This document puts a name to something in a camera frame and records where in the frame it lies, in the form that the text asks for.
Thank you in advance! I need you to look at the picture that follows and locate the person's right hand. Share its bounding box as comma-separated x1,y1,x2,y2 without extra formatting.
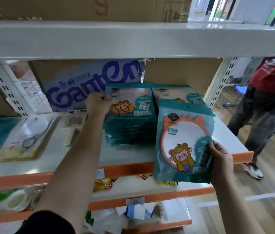
207,140,235,188

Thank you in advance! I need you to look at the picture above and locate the person's left hand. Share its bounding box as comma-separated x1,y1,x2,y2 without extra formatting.
85,92,115,120

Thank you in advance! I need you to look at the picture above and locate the beige hand mirror brown print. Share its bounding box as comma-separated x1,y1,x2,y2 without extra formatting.
61,114,87,147

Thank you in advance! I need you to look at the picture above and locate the stack of teal packets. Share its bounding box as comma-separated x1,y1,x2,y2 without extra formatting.
102,83,159,148
151,83,206,106

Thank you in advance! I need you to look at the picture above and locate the teal packet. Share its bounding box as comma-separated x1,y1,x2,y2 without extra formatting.
153,98,216,184

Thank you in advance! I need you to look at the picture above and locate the white metal shelf orange trim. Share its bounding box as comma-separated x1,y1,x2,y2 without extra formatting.
0,60,31,117
0,20,275,234

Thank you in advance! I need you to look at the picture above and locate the cream packaged hand mirror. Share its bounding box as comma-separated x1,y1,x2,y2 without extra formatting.
0,114,60,163

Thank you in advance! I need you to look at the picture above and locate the person's left forearm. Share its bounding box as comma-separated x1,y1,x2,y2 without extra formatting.
34,114,106,234

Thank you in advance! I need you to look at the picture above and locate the person's right forearm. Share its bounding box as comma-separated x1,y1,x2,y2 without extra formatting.
211,179,266,234

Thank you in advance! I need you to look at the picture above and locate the person's black shirt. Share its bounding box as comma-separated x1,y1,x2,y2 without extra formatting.
14,210,76,234

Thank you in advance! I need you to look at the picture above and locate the cardboard sheet blue lettering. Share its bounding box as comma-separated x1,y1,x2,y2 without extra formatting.
29,59,146,112

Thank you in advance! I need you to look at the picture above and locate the yellow snack sachet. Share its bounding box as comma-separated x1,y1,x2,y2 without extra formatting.
93,178,113,192
156,180,178,186

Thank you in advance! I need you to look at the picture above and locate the blue plastic stool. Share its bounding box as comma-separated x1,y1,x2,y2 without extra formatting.
221,85,247,108

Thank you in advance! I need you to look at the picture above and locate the plain brown cardboard sheet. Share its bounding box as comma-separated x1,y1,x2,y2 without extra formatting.
143,58,223,97

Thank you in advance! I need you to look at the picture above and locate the white paper price tag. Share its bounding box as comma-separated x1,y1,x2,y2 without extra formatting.
125,197,145,206

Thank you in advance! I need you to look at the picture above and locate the brown cardboard box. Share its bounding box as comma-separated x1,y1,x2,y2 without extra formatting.
0,0,193,23

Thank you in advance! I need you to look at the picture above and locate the brown plastic cup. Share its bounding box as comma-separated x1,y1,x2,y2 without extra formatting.
30,187,45,209

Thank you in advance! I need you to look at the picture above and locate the pile of white paper cards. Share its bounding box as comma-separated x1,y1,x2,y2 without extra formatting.
88,202,165,234

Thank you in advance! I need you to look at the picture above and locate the beige paper cup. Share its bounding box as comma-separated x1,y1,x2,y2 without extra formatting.
6,190,31,212

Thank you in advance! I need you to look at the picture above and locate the green snack packet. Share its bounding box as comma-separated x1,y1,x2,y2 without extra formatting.
0,189,19,205

